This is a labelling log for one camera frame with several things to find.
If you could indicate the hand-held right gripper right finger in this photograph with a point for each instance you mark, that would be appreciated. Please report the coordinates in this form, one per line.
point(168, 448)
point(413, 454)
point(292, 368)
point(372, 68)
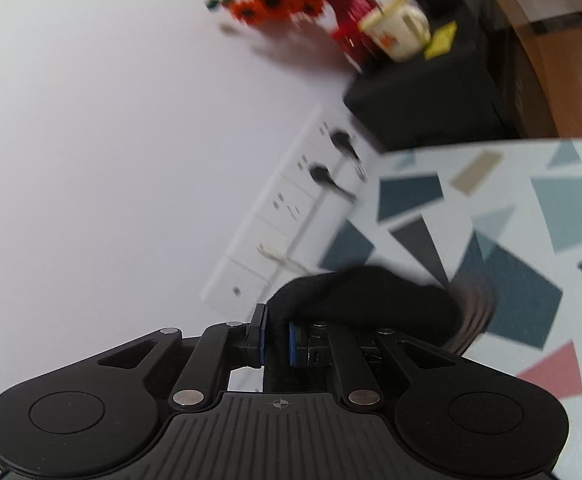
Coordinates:
point(298, 346)

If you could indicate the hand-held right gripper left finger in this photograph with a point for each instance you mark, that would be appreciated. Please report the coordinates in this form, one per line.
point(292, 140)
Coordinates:
point(260, 335)

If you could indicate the black garment with striped trim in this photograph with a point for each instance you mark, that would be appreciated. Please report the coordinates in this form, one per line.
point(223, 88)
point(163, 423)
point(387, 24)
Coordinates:
point(371, 300)

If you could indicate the black plug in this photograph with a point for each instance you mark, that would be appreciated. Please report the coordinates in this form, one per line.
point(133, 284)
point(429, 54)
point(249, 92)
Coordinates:
point(323, 175)
point(343, 142)

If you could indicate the geometric patterned tablecloth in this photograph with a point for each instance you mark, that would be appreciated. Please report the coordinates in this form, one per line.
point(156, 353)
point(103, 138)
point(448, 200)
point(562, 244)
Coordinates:
point(496, 240)

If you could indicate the black cabinet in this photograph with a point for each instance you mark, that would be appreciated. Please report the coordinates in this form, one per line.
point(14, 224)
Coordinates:
point(421, 105)

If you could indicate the cream mug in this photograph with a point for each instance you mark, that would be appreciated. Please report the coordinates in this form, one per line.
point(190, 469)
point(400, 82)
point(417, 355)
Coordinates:
point(396, 30)

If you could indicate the red vase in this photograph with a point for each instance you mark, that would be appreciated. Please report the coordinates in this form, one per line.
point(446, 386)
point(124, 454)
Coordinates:
point(353, 15)

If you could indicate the yellow sticky note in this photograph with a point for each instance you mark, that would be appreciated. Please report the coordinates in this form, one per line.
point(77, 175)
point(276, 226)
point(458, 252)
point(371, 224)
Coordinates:
point(441, 42)

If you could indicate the white wall socket panel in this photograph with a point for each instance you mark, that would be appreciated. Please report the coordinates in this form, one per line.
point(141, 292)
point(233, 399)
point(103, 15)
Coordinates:
point(281, 220)

